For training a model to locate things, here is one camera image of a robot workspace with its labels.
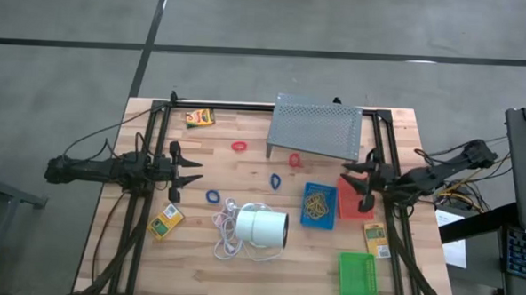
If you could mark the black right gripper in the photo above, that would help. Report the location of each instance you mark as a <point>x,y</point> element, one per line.
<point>384,179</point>

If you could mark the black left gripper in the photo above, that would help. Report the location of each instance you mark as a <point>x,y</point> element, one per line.
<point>166,172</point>

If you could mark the blue plastic basket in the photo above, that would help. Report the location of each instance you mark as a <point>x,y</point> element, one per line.
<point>330,188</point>

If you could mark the yellow rubber band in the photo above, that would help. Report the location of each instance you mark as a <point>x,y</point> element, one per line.
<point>309,203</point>
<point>314,214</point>
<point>322,210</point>
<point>318,199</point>

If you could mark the yellow green crayon box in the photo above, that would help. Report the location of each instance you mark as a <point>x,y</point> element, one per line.
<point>199,118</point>

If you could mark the white spotlight lamp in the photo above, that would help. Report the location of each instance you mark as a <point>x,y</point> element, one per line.
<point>264,227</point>

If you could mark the green plastic basket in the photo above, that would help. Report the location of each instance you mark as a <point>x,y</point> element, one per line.
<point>358,278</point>

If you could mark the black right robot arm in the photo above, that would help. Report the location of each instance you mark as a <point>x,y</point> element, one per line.
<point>435,175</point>

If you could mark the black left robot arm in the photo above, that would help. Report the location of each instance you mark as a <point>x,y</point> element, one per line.
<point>93,171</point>

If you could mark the blue coil wristband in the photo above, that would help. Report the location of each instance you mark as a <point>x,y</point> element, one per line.
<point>271,181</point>
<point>207,196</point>

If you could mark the red plastic basket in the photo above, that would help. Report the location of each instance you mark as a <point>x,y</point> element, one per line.
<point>349,209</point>

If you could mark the red coil wristband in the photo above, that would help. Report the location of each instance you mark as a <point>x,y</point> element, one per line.
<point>290,159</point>
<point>233,145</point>

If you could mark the yellow crayon box white label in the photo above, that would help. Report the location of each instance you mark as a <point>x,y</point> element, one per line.
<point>376,241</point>
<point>165,222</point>

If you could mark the grey perforated metal stand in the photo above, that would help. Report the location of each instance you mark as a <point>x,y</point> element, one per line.
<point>313,123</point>

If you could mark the white paper sheet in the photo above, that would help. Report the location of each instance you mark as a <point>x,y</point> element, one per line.
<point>454,253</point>

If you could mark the backlit keyboard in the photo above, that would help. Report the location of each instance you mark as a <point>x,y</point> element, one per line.
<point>525,254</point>

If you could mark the black aluminium table frame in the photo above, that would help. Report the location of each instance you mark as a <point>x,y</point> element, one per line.
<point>229,106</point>

